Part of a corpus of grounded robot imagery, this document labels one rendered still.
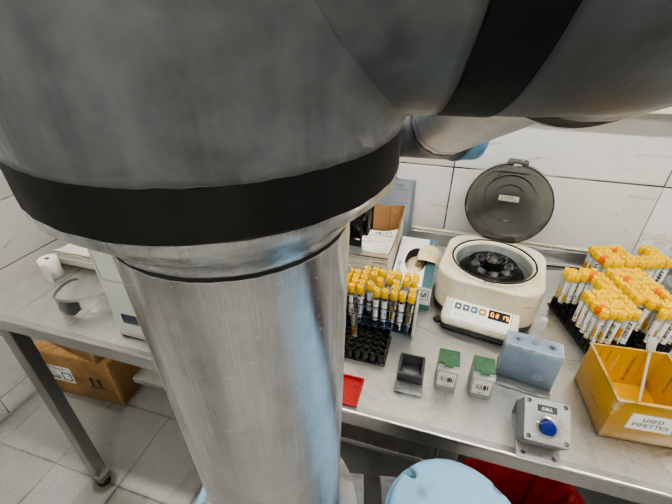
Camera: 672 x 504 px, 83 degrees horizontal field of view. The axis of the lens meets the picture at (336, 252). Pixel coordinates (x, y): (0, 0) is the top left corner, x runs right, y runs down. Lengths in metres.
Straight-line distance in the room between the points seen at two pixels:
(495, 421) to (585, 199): 0.69
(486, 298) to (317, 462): 0.77
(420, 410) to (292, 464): 0.60
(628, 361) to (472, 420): 0.33
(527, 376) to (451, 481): 0.52
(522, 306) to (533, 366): 0.16
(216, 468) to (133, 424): 1.81
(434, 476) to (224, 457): 0.22
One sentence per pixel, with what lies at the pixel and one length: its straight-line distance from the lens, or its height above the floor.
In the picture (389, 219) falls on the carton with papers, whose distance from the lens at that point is 1.18.
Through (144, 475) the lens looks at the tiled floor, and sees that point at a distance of 1.85.
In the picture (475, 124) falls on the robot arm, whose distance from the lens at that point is 0.27.
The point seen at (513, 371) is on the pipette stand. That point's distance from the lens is 0.86.
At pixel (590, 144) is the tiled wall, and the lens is 1.20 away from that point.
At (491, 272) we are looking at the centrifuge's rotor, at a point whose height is 0.99.
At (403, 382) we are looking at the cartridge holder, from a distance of 0.81.
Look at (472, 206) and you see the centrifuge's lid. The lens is 1.15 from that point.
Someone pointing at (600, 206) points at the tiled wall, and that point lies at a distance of 1.27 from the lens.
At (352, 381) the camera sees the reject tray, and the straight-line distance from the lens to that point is 0.81.
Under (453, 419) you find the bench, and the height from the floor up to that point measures 0.88.
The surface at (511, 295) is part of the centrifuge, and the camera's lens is 0.93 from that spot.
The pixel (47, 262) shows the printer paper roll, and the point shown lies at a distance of 1.31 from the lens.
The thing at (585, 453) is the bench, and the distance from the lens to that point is 0.84.
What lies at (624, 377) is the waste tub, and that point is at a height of 0.90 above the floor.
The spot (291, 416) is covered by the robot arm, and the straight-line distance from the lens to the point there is 0.17.
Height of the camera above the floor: 1.51
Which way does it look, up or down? 32 degrees down
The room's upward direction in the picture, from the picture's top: straight up
